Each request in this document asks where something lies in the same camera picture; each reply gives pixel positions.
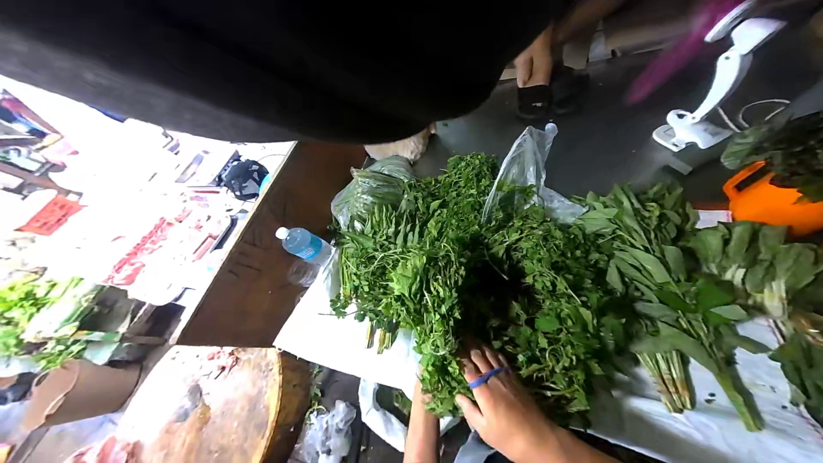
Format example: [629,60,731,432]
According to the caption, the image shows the blue rubber band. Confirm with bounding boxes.
[469,367,508,390]

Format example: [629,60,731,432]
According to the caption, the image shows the white plastic bag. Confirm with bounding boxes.
[357,379,461,454]

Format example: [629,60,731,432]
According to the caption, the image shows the white cable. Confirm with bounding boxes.
[717,98,792,133]

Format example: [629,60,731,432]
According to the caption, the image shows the plastic bag of green vegetables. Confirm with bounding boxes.
[330,156,415,232]

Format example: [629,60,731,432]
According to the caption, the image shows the crumpled clear plastic bag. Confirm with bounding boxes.
[297,399,357,463]

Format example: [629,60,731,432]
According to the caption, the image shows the black fabric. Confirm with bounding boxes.
[0,0,573,144]

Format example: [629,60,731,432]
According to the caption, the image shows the blurred magenta cloth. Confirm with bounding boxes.
[625,0,740,105]

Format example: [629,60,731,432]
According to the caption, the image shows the red sign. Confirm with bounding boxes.
[16,193,86,236]

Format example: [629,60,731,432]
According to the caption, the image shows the round wooden chopping block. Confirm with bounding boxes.
[112,345,312,463]

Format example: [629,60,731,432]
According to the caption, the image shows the pile of raw meat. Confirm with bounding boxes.
[103,206,222,287]

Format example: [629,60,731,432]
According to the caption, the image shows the broad-leaved green vegetable bunch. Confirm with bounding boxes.
[688,220,823,345]

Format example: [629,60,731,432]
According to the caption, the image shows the dark green leafy bunch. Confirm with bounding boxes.
[720,111,823,202]

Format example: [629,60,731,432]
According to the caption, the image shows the bunch of curly green herbs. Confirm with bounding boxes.
[411,251,480,419]

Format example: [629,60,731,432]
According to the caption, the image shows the person's right hand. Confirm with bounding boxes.
[454,344,552,459]

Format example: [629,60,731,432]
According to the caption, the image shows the white sheet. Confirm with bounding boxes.
[273,241,823,463]

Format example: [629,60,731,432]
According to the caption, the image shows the person's right forearm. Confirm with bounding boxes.
[524,421,621,463]

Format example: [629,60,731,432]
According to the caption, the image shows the person's left forearm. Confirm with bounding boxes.
[404,379,442,463]

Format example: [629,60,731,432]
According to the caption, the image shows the white stand fan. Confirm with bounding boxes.
[652,0,787,153]

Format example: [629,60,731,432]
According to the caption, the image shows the plastic bottle with blue label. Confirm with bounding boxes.
[275,226,333,266]

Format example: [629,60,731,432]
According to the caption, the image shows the brown wooden counter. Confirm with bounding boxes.
[172,141,367,348]

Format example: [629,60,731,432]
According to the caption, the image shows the pile of leafy green herbs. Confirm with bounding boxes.
[330,152,634,428]

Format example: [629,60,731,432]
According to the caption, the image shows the brown cardboard box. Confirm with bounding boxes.
[22,359,142,430]

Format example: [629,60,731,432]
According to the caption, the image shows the orange plastic basket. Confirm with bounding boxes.
[723,161,823,237]

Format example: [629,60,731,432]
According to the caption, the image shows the long-leaved green vegetable bunch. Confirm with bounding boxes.
[574,183,702,414]

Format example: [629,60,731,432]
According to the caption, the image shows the green vegetable with thick stem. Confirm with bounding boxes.
[633,273,769,432]

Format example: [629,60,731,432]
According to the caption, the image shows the pile of bright green vegetables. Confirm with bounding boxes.
[0,275,100,372]

